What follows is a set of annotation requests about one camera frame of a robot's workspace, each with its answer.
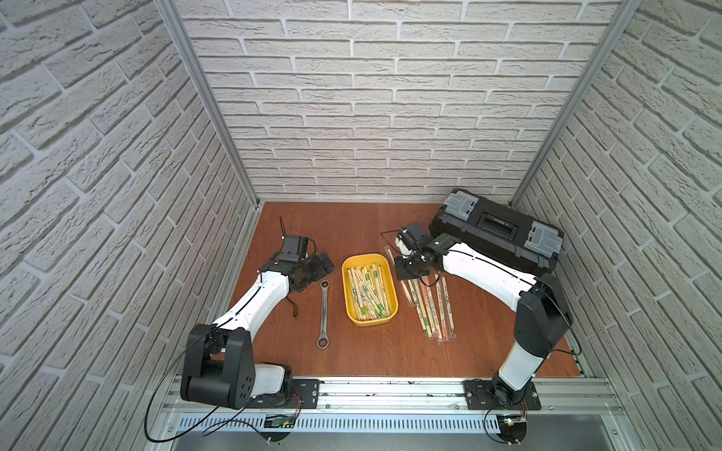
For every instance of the red bamboo print chopsticks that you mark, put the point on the red bamboo print chopsticks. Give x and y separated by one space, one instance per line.
451 328

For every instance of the aluminium mounting rail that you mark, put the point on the aluminium mounting rail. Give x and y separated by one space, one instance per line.
398 405

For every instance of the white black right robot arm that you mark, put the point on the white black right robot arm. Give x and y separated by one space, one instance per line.
542 314

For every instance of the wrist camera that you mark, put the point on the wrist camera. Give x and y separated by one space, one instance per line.
294 249
413 237

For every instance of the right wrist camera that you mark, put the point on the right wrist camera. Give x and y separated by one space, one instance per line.
413 237

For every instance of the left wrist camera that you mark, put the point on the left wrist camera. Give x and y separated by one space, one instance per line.
294 249

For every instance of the green chopsticks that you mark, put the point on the green chopsticks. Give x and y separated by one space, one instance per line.
429 300

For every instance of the black plastic toolbox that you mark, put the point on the black plastic toolbox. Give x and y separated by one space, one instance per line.
513 238

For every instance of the yellow plastic storage box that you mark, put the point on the yellow plastic storage box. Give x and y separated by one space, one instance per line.
370 296

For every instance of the panda chopsticks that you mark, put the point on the panda chopsticks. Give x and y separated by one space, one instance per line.
396 273

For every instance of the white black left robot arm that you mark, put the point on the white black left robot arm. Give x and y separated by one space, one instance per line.
219 364

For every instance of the red striped chopsticks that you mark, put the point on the red striped chopsticks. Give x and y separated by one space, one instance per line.
442 312

